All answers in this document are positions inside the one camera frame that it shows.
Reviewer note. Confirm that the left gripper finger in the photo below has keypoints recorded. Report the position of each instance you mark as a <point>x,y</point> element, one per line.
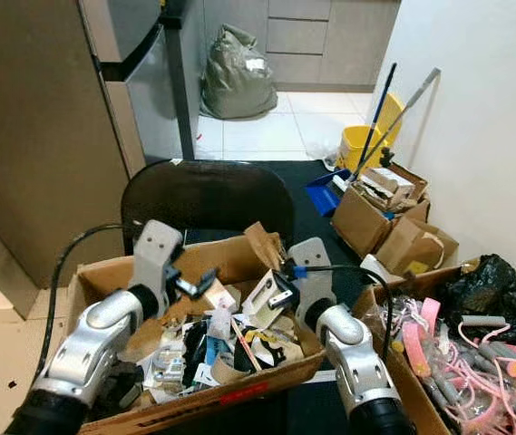
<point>197,291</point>
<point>206,276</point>

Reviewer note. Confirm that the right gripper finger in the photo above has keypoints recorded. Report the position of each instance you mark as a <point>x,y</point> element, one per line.
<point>287,265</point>
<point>277,300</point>

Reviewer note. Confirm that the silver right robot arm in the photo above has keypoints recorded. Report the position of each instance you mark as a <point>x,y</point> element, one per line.
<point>362,362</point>

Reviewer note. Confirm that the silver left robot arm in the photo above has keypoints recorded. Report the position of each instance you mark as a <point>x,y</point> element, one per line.
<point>94,340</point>

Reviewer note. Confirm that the large cardboard trash box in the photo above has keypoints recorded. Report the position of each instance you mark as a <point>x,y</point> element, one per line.
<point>276,381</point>

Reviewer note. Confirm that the black plastic trash bag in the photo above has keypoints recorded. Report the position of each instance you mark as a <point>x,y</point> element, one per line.
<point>498,290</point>

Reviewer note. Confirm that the white printed carton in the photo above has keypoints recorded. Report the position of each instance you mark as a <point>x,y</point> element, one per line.
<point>259,297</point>

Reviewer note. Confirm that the black round-backed chair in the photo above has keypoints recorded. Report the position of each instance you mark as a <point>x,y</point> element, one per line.
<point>208,199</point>

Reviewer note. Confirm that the open cardboard box with cartons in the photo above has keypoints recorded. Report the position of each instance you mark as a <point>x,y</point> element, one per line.
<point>357,222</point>

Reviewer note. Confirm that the blue dustpan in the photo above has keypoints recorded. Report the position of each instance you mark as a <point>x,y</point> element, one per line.
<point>326,192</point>

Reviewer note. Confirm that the small closed cardboard box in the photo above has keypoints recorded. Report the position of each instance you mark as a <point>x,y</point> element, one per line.
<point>416,249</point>

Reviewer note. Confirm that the yellow mop bucket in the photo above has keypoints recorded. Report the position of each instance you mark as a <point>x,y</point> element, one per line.
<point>357,145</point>

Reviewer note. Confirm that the olive full garbage bag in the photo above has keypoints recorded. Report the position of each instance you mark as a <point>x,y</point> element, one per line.
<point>238,77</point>

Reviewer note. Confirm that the brown wooden cabinet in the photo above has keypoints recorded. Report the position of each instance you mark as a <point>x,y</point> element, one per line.
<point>31,136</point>

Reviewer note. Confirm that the grey kitchen cabinets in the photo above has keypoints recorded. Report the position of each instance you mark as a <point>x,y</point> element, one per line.
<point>330,36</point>

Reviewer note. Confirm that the grey steel fridge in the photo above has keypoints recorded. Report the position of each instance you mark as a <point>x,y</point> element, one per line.
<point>121,27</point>

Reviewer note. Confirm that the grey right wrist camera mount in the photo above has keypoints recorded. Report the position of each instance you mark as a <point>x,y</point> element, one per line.
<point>312,272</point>

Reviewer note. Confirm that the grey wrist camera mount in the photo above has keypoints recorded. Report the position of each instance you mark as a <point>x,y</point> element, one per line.
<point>312,272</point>
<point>158,254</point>

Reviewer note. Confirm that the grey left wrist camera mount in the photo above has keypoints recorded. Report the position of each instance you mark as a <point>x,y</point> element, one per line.
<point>158,254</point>

